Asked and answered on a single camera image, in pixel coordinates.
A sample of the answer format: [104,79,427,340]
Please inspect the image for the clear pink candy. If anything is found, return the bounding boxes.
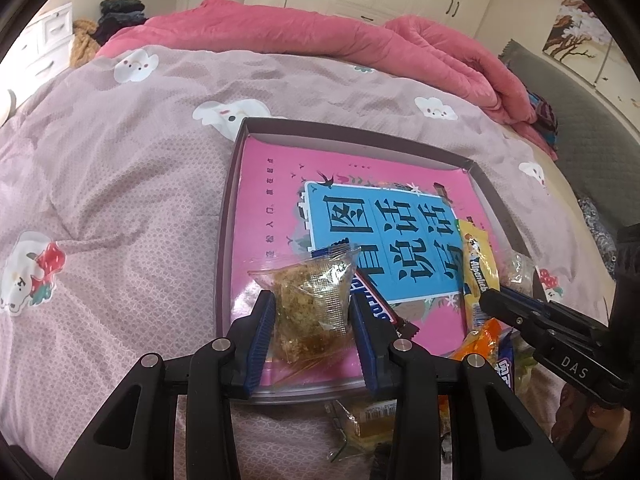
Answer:
[498,249,536,297]

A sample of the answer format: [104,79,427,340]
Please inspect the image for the orange biscuit pack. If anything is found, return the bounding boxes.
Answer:
[449,318,501,366]

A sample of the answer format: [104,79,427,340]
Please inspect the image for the blue Oreo packet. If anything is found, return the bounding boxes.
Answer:
[495,330,515,390]

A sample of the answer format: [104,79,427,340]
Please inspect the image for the yellow Alpenliebe candy packet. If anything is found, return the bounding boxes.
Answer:
[458,220,500,332]

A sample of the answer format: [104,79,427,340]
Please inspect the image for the small yellow cake packet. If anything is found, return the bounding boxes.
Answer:
[324,398,397,463]

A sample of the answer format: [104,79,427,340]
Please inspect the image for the Snickers bar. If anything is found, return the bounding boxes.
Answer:
[350,268,419,340]

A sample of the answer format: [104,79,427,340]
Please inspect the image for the clear bag rice crackers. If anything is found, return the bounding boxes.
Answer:
[248,243,360,365]

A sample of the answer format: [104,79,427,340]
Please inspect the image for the green milk candy bag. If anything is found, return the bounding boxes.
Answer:
[513,335,537,396]

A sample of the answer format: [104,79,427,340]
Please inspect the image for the operator right hand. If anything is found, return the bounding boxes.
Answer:
[550,384,631,476]

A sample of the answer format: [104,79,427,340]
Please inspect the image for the dark patterned pillow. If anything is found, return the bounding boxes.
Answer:
[577,196,617,276]

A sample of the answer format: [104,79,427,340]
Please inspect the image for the grey padded headboard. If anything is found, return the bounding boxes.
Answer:
[500,39,640,233]

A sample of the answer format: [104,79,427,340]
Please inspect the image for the colourful folded clothes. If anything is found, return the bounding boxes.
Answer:
[527,91,558,151]

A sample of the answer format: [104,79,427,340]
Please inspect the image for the lilac patterned bed sheet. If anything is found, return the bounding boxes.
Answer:
[1,46,612,474]

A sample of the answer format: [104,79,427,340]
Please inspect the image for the pink fleece blanket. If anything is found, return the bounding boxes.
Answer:
[98,0,558,159]

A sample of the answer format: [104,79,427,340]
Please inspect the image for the dark cardboard box tray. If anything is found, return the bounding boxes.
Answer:
[214,116,547,406]

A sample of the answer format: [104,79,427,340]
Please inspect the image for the tan fuzzy garment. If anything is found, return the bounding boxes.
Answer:
[70,18,101,68]

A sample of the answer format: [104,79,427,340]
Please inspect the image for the white drawer cabinet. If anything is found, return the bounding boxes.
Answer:
[1,2,74,106]

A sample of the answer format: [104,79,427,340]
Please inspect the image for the pile of dark clothes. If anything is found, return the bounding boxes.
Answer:
[91,0,146,46]

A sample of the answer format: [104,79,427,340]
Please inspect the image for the floral wall painting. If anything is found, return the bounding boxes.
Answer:
[541,0,640,116]

